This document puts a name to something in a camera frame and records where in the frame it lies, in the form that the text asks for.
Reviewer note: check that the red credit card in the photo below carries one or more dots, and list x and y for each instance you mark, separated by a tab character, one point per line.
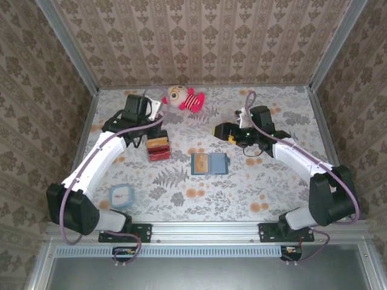
160	157
158	150

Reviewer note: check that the teal card holder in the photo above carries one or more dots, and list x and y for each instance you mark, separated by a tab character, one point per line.
217	164

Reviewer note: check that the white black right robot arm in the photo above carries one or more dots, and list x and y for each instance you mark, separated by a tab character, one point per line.
299	160

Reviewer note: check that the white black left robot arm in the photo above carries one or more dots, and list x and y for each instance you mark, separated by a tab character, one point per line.
90	163

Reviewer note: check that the gold credit card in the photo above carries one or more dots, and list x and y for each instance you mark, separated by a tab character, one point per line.
157	141

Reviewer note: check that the orange credit card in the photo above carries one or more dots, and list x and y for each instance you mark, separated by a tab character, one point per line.
201	163

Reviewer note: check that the pink white plush toy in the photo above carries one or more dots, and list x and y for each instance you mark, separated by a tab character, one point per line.
187	101

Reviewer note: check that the floral table cover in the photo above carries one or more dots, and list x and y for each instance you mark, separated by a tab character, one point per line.
229	196

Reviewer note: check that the blue rimmed clear container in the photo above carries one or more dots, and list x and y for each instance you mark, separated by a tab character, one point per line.
121	196

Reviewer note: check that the grey metal panel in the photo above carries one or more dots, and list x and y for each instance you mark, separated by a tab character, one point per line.
205	275

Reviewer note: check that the aluminium back rail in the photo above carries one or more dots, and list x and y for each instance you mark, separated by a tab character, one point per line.
242	87

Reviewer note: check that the aluminium side rail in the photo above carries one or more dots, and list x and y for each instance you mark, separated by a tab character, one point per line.
79	154
328	139

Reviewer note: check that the aluminium frame post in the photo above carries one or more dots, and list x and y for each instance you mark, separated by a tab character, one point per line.
338	45
68	48

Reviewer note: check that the aluminium front rail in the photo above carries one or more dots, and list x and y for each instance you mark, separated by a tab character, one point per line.
205	232

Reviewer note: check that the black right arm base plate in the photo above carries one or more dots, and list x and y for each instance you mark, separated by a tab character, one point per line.
267	232

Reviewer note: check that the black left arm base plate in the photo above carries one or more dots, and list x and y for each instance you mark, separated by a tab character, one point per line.
142	232

